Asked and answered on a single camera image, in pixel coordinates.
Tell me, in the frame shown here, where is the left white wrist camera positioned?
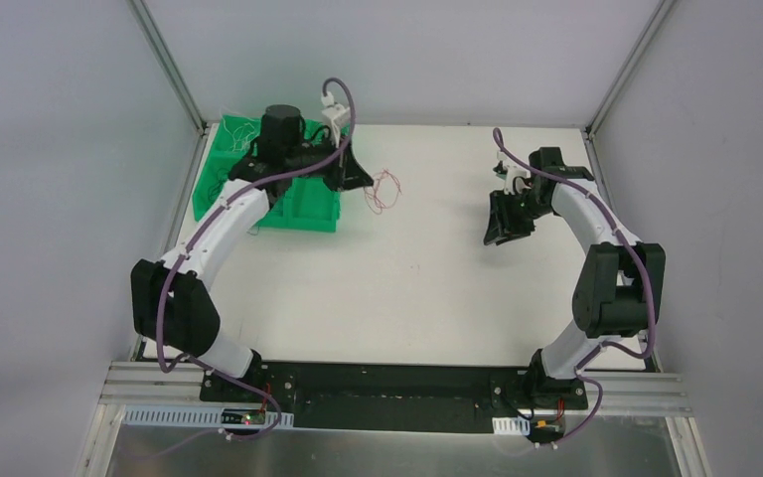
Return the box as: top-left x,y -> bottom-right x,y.
321,92 -> 352,148

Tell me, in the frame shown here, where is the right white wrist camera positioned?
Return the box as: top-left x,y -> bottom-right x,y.
493,151 -> 530,195

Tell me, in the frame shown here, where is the right white slotted duct piece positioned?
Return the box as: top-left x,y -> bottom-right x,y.
492,416 -> 531,436

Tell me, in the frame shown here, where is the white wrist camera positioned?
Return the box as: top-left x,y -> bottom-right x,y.
321,92 -> 352,148
493,151 -> 530,195

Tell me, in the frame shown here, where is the white thin wire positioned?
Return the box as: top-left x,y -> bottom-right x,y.
223,116 -> 261,153

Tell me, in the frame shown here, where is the controller board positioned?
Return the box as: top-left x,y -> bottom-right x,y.
530,419 -> 564,439
221,408 -> 266,427

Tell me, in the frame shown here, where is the left controller board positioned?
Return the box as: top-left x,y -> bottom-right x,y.
221,408 -> 266,427

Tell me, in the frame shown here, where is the white slotted cable duct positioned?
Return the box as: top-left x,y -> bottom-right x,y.
122,405 -> 294,430

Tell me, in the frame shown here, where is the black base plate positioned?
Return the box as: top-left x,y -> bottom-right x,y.
200,361 -> 588,433

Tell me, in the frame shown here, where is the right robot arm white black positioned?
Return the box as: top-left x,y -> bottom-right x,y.
483,147 -> 666,409

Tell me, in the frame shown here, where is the right controller board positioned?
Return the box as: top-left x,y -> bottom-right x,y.
530,419 -> 564,439

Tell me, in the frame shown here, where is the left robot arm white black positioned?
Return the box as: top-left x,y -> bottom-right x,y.
130,98 -> 372,402

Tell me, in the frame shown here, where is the green compartment tray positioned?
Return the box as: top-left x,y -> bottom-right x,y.
192,115 -> 341,233

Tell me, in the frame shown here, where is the aluminium frame rail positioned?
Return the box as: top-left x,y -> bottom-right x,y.
100,361 -> 692,416

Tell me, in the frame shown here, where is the pink thin wire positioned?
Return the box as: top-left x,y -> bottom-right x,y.
363,169 -> 403,215

